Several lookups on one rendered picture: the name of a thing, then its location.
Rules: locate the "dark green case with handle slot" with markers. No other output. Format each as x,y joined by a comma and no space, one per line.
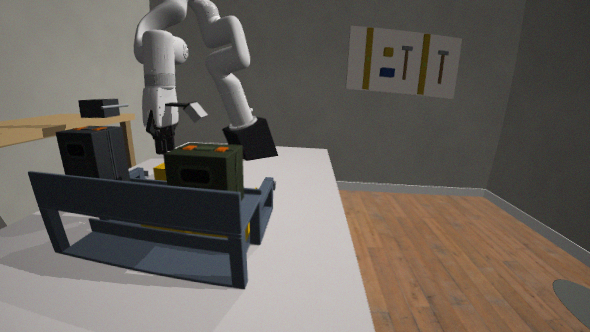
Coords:
206,166

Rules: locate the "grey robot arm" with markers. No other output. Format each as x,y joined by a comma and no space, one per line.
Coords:
161,47

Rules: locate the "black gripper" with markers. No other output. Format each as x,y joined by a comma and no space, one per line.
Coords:
155,112

